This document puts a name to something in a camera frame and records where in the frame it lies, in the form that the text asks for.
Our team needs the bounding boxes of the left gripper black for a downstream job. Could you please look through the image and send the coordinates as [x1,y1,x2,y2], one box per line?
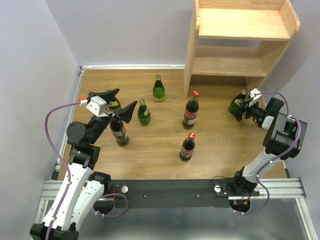
[88,88,138,145]

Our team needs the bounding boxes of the green bottle red-blue label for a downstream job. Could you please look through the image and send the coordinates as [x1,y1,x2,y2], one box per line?
[228,89,248,113]

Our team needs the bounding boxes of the green bottle red-white label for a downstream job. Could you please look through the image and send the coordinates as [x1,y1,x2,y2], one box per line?
[137,99,151,126]

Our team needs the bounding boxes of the green bottle yellow label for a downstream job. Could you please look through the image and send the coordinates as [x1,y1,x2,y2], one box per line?
[152,74,165,102]

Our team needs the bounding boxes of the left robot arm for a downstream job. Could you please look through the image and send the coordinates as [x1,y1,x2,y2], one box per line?
[30,88,137,240]

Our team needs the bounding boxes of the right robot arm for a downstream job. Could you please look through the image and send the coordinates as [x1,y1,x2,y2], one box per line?
[229,97,308,196]

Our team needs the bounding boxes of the wooden two-tier shelf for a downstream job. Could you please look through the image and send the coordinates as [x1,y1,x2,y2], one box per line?
[184,0,301,96]

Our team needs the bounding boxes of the cola bottle left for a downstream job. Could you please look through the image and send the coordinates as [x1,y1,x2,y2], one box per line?
[109,120,129,147]

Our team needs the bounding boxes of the cola bottle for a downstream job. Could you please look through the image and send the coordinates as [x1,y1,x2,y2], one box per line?
[182,90,199,130]
[109,120,129,147]
[179,132,196,161]

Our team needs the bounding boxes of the cola bottle centre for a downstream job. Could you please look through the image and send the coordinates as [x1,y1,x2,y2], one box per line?
[182,90,199,130]

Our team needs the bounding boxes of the cola bottle front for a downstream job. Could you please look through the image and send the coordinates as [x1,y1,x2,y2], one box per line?
[179,132,196,161]

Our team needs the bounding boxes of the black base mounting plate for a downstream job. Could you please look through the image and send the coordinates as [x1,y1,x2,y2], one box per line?
[111,178,259,209]

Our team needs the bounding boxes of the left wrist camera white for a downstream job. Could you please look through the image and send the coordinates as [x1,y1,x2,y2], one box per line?
[85,96,107,117]

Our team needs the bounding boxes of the aluminium frame rail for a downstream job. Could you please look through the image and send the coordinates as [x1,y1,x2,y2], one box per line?
[29,65,311,240]

